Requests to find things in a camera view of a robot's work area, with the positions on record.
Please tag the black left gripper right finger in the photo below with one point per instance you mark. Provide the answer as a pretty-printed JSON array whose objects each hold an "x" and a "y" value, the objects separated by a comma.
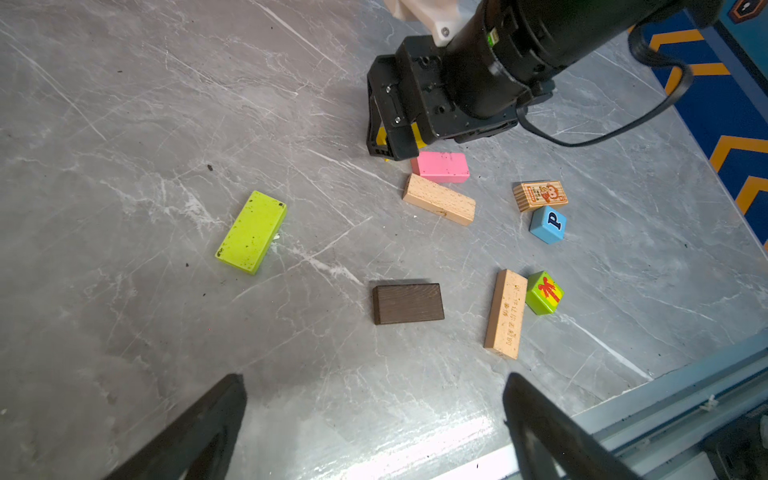
[{"x": 548, "y": 443}]

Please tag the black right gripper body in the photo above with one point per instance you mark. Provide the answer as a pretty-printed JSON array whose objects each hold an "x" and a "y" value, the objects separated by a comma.
[{"x": 461, "y": 92}]

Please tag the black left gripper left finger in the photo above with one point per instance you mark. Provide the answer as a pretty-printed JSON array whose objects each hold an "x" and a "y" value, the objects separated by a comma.
[{"x": 199, "y": 444}]

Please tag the pink wood block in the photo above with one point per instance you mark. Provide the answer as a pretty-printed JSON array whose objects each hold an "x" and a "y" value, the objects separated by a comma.
[{"x": 441, "y": 167}]

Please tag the lime green long block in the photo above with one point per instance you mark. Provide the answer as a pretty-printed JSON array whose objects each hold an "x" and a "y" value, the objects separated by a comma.
[{"x": 245, "y": 245}]

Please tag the yellow wood block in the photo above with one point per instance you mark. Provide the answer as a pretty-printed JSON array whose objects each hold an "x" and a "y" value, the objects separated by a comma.
[{"x": 399, "y": 146}]

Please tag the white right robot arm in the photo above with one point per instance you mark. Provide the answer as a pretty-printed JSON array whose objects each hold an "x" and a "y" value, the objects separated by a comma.
[{"x": 540, "y": 39}]

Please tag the plain long wood block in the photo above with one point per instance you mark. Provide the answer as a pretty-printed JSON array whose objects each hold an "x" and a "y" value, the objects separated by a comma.
[{"x": 439, "y": 200}]

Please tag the engraved long wood block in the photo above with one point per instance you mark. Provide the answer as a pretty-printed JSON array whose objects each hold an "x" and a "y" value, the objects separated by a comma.
[{"x": 505, "y": 320}]

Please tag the monkey picture wood block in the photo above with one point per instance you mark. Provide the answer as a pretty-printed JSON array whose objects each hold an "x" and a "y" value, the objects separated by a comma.
[{"x": 534, "y": 195}]

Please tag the dark brown wood block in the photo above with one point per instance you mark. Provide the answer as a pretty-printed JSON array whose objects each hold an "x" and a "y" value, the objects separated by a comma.
[{"x": 407, "y": 303}]

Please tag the green cube red figure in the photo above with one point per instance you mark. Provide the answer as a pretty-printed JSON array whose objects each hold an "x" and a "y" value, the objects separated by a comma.
[{"x": 543, "y": 294}]

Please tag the blue letter P cube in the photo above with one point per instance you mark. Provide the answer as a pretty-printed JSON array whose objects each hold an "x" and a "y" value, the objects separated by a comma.
[{"x": 548, "y": 225}]

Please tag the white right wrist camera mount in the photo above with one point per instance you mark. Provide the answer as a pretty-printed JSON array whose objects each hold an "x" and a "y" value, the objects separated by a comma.
[{"x": 443, "y": 18}]

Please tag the aluminium front rail frame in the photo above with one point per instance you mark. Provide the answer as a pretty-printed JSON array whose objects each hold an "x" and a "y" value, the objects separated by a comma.
[{"x": 707, "y": 420}]

